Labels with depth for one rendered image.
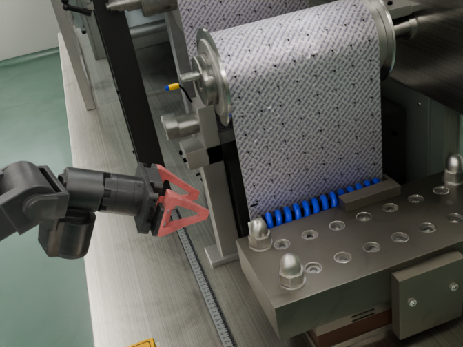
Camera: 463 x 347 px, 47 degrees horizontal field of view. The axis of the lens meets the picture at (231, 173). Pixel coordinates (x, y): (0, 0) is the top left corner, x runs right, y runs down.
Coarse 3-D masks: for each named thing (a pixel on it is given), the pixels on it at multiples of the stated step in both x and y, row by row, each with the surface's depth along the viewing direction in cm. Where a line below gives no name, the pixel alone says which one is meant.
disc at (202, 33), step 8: (200, 32) 77; (208, 32) 74; (208, 40) 74; (216, 48) 72; (216, 56) 72; (216, 64) 73; (224, 72) 72; (224, 80) 72; (224, 88) 73; (224, 96) 74; (224, 120) 79
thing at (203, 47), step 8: (360, 0) 81; (368, 8) 79; (376, 16) 78; (376, 24) 78; (384, 32) 78; (200, 40) 77; (384, 40) 78; (200, 48) 79; (208, 48) 74; (384, 48) 79; (208, 56) 75; (384, 56) 80; (216, 72) 73; (216, 80) 75; (216, 104) 80; (224, 104) 76; (216, 112) 82; (224, 112) 77
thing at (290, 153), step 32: (320, 96) 79; (352, 96) 80; (256, 128) 78; (288, 128) 79; (320, 128) 81; (352, 128) 83; (256, 160) 80; (288, 160) 82; (320, 160) 84; (352, 160) 86; (256, 192) 83; (288, 192) 85; (320, 192) 86
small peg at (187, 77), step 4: (188, 72) 76; (192, 72) 76; (196, 72) 76; (180, 76) 76; (184, 76) 75; (188, 76) 76; (192, 76) 76; (196, 76) 76; (184, 80) 76; (188, 80) 76; (192, 80) 76
